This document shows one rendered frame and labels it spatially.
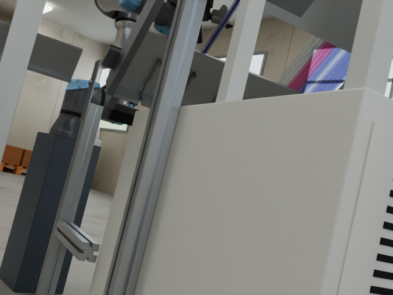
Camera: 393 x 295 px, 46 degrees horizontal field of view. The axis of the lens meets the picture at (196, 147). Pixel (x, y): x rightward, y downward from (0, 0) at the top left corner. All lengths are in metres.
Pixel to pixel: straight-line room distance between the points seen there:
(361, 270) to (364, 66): 0.20
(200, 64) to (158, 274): 0.72
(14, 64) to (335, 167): 0.87
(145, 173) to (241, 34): 0.28
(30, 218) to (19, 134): 7.88
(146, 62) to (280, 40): 5.23
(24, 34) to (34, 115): 8.48
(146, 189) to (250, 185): 0.26
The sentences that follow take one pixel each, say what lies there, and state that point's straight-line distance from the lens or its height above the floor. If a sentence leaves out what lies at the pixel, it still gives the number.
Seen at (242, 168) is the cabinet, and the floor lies 0.52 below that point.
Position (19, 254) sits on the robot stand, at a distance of 1.75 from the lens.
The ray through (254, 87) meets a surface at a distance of 1.41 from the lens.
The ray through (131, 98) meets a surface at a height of 0.68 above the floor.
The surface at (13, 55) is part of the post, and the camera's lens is 1.18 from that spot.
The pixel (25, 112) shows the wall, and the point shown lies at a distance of 9.59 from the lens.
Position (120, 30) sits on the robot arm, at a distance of 1.94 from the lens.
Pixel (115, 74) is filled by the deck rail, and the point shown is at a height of 0.73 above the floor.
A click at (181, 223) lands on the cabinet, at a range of 0.71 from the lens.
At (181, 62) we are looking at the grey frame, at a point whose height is 0.69.
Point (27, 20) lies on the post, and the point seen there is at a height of 0.77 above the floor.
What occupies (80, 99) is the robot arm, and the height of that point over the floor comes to 0.70.
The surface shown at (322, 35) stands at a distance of 1.37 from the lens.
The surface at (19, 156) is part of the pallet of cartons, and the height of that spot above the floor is 0.29.
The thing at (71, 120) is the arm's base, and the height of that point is 0.62.
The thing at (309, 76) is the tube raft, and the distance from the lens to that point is 1.46.
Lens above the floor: 0.49
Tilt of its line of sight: 5 degrees up
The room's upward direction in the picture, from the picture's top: 14 degrees clockwise
